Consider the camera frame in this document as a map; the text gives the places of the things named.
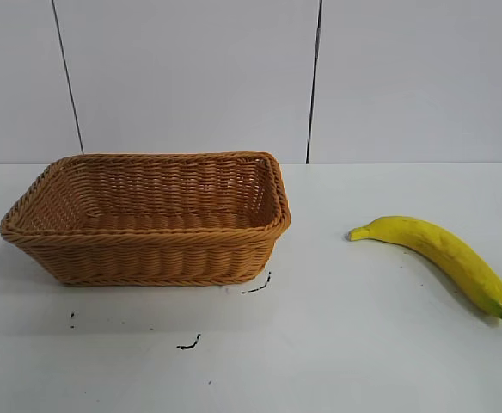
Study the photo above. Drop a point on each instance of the yellow banana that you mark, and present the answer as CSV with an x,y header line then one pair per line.
x,y
444,254

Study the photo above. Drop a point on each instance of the woven wicker rectangular basket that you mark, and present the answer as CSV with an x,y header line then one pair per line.
x,y
156,258

